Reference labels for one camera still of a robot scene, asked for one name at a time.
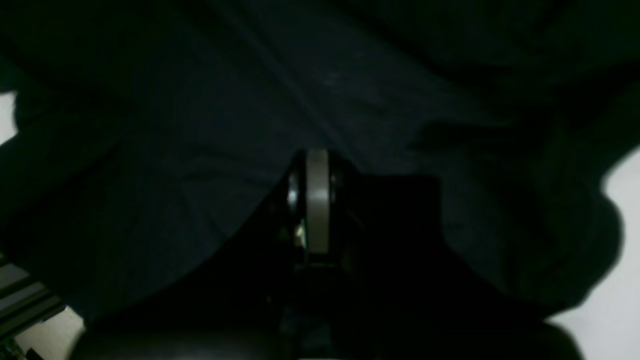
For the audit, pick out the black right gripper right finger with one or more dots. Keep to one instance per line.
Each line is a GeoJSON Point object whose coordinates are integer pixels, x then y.
{"type": "Point", "coordinates": [410, 296]}

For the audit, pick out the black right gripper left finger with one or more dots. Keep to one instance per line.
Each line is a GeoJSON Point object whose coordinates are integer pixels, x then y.
{"type": "Point", "coordinates": [245, 303]}

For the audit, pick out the black t-shirt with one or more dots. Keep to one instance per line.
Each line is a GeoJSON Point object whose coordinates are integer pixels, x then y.
{"type": "Point", "coordinates": [148, 131]}

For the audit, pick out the aluminium table frame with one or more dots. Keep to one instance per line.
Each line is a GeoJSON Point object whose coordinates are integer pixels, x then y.
{"type": "Point", "coordinates": [24, 301]}

